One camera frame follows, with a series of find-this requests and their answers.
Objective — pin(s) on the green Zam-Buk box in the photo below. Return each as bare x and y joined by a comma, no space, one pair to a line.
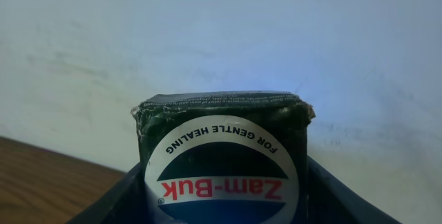
224,157

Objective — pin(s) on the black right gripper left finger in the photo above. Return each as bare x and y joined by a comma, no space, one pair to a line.
124,203

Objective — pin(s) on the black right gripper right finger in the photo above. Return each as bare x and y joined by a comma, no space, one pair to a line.
332,202

